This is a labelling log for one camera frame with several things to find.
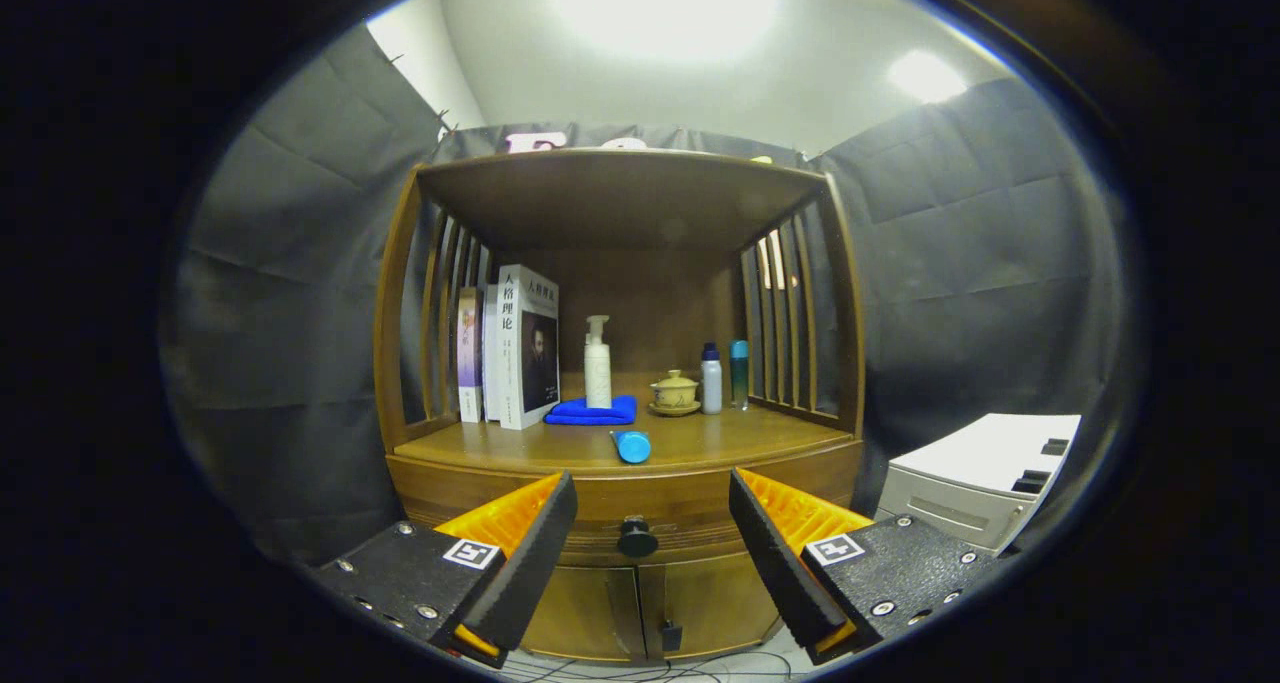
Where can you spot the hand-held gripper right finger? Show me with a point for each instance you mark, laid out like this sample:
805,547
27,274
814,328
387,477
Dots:
780,553

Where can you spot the blue folded cloth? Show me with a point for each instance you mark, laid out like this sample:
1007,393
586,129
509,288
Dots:
580,413

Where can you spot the black door latch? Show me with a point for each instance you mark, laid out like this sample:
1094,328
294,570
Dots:
671,637

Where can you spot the thin white book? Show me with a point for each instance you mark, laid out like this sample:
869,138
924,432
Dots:
490,363

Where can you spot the small ceiling light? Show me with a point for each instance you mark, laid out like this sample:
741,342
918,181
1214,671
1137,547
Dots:
927,75

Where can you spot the white portrait cover book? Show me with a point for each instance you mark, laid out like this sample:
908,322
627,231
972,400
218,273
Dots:
535,363

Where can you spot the blue white cosmetic tube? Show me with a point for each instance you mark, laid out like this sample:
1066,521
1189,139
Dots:
632,447

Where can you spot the white plastic drawer unit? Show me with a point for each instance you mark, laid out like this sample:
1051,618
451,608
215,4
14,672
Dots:
980,453

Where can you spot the wooden countertop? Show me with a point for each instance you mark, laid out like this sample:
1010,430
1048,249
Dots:
720,441

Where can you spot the wooden drawer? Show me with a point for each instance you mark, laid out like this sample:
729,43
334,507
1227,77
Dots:
650,493

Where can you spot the beige lidded tea cup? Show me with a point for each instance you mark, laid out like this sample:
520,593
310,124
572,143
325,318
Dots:
675,393

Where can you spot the teal translucent bottle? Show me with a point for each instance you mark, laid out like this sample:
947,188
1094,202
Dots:
738,373

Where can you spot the wooden cabinet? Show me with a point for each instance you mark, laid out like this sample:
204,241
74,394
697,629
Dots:
620,198

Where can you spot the purple spine book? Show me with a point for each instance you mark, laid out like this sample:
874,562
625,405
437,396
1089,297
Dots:
469,353

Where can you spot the beige saucer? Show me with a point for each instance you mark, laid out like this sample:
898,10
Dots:
675,411

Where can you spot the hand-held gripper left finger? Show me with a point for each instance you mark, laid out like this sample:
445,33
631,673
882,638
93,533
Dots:
525,553

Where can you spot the white bottle blue cap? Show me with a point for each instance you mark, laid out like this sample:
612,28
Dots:
711,383

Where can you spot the white pump bottle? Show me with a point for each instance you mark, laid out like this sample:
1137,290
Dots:
598,373

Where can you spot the large ceiling light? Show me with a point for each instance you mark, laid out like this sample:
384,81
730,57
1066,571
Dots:
665,8

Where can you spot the black drawer knob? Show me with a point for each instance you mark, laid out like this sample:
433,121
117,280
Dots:
637,540

